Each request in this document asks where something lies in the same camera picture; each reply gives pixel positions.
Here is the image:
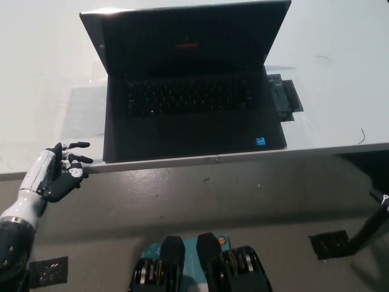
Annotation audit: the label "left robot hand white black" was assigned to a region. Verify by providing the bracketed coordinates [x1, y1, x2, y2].
[19, 141, 94, 204]

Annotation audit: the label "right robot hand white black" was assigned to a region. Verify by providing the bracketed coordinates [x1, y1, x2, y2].
[368, 182, 389, 211]

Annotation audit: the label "dark grey Dell laptop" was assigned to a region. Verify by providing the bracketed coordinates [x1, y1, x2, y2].
[79, 0, 292, 164]

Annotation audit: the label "black tape patch on desk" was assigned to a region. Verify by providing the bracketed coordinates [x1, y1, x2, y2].
[266, 72, 305, 123]

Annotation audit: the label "black robot body teal tops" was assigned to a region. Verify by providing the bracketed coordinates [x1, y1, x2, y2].
[129, 232, 273, 292]

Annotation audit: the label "black floor tape patch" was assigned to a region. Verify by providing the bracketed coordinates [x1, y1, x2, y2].
[308, 230, 349, 260]
[28, 255, 69, 288]

